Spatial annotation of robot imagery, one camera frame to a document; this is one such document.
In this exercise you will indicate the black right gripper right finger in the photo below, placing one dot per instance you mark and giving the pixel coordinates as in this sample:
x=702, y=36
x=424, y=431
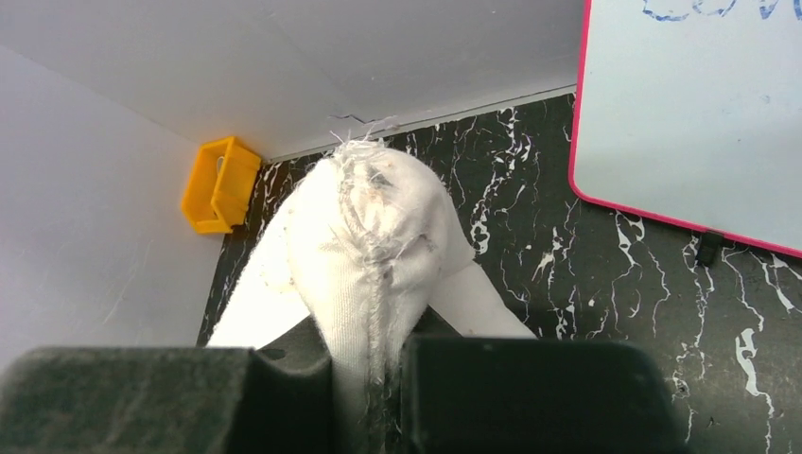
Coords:
x=494, y=395

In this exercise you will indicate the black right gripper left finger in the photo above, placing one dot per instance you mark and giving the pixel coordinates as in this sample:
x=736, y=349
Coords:
x=276, y=399

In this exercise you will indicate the yellow plastic bin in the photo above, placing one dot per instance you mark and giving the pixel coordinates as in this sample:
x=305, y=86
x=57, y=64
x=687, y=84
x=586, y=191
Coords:
x=219, y=190

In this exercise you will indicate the white pillow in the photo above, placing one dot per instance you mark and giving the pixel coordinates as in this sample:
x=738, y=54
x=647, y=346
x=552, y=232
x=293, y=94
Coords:
x=364, y=244

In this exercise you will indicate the pink framed whiteboard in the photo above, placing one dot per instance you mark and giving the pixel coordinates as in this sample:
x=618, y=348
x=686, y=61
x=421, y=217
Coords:
x=689, y=113

